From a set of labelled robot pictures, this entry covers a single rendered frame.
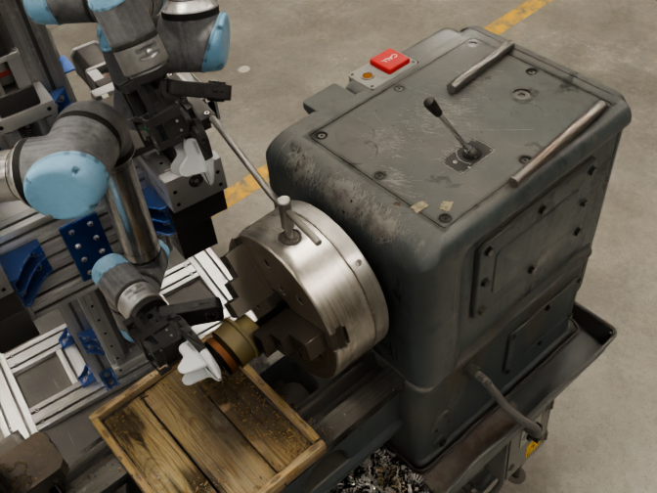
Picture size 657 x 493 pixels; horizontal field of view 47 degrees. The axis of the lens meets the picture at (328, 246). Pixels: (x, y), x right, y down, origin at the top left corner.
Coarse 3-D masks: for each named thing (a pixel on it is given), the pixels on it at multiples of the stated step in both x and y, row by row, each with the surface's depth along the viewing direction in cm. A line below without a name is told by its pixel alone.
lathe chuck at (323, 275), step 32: (256, 224) 133; (256, 256) 132; (288, 256) 124; (320, 256) 125; (288, 288) 128; (320, 288) 123; (352, 288) 126; (320, 320) 124; (352, 320) 126; (352, 352) 130
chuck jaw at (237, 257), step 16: (240, 240) 134; (224, 256) 133; (240, 256) 133; (240, 272) 132; (256, 272) 134; (240, 288) 132; (256, 288) 133; (224, 304) 134; (240, 304) 132; (256, 304) 133
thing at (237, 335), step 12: (228, 324) 131; (240, 324) 131; (252, 324) 131; (216, 336) 130; (228, 336) 129; (240, 336) 129; (252, 336) 131; (216, 348) 128; (228, 348) 129; (240, 348) 129; (252, 348) 130; (216, 360) 134; (228, 360) 128; (240, 360) 129; (228, 372) 129
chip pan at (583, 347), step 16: (592, 336) 192; (560, 352) 189; (576, 352) 189; (592, 352) 189; (544, 368) 187; (560, 368) 186; (576, 368) 186; (528, 384) 184; (544, 384) 183; (512, 400) 181; (528, 400) 181; (496, 416) 179; (464, 432) 176; (480, 432) 176; (496, 432) 176; (464, 448) 174; (480, 448) 173; (448, 464) 171; (464, 464) 171; (432, 480) 169; (448, 480) 169
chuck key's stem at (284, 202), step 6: (282, 198) 121; (288, 198) 121; (282, 204) 120; (288, 204) 121; (282, 210) 121; (282, 216) 122; (282, 222) 124; (288, 222) 123; (282, 228) 125; (288, 228) 124; (288, 234) 126; (288, 240) 127
